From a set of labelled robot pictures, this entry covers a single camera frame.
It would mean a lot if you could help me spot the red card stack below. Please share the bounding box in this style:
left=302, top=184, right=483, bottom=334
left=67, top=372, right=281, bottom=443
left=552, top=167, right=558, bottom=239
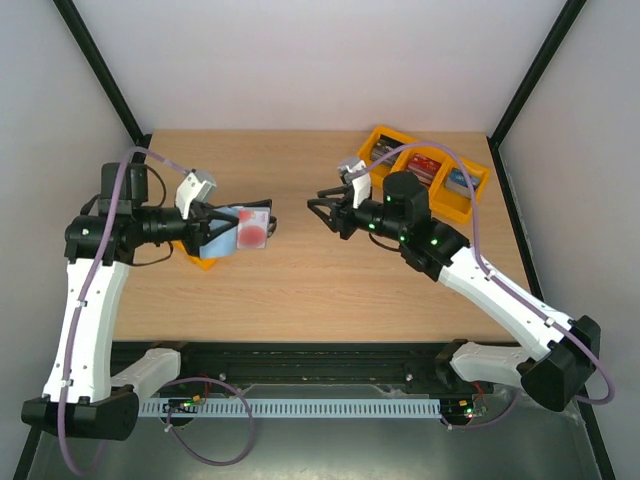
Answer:
left=407, top=153, right=442, bottom=187

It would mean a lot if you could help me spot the black card stack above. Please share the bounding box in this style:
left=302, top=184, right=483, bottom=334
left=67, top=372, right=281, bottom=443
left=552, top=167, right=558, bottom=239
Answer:
left=370, top=135, right=402, bottom=168

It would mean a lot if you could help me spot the black aluminium frame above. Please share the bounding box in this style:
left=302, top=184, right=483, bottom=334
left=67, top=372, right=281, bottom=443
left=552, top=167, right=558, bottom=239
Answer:
left=13, top=1, right=615, bottom=479

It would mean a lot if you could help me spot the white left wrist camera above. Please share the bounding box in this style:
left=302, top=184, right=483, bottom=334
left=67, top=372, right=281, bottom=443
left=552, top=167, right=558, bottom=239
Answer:
left=175, top=169, right=217, bottom=220

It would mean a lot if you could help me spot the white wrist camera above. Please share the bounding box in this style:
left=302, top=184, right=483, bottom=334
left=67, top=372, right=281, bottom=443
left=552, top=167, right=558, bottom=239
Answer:
left=338, top=157, right=372, bottom=209
left=175, top=169, right=217, bottom=220

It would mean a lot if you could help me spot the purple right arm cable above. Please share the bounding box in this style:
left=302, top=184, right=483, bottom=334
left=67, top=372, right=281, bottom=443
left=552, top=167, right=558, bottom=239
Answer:
left=349, top=140, right=616, bottom=406

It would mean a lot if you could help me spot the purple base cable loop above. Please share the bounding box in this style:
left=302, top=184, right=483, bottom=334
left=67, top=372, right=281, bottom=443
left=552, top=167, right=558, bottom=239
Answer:
left=163, top=377, right=255, bottom=467

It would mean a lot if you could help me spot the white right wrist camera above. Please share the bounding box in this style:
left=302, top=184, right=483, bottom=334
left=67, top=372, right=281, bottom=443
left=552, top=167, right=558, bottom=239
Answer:
left=338, top=157, right=372, bottom=209

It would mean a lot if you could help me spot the small yellow plastic bin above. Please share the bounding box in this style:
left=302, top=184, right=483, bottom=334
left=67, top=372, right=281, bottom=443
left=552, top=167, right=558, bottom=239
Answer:
left=172, top=239, right=219, bottom=272

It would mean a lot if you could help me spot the white slotted cable duct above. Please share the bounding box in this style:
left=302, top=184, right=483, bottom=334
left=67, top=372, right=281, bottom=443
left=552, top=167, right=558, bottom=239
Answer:
left=139, top=397, right=441, bottom=419

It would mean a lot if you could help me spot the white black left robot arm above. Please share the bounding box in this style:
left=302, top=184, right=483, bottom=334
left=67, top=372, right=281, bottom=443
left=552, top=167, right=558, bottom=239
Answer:
left=21, top=163, right=238, bottom=441

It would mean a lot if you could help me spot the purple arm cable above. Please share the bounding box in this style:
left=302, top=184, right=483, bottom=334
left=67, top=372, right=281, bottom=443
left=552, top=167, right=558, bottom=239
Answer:
left=349, top=140, right=616, bottom=406
left=57, top=147, right=194, bottom=476

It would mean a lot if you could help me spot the yellow three-compartment tray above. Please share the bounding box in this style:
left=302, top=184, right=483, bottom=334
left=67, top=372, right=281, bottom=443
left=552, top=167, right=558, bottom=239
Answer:
left=357, top=125, right=473, bottom=223

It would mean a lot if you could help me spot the blue card stack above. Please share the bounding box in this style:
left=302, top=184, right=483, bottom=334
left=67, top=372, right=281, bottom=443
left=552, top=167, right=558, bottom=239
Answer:
left=445, top=168, right=482, bottom=198

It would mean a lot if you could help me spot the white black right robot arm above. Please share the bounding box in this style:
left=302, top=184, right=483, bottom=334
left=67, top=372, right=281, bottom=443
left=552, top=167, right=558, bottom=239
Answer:
left=307, top=172, right=601, bottom=412

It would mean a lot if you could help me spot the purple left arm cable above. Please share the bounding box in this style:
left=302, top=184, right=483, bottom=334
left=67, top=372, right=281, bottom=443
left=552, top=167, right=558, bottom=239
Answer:
left=57, top=147, right=194, bottom=476

